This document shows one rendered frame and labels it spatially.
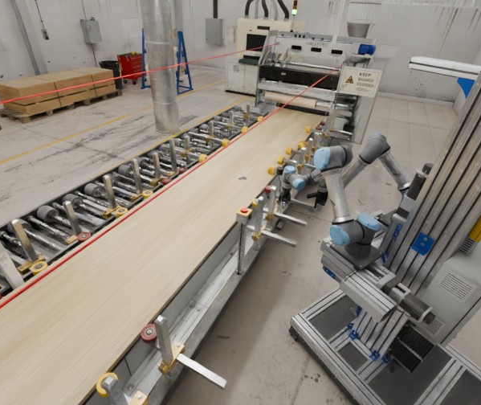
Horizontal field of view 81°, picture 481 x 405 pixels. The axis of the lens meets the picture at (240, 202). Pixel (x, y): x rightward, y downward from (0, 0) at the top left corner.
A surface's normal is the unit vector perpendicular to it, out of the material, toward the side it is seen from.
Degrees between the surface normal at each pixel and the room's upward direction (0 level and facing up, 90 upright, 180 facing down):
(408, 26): 90
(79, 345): 0
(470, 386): 0
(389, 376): 0
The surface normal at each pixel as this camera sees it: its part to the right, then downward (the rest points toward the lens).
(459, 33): -0.43, 0.51
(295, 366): 0.05, -0.82
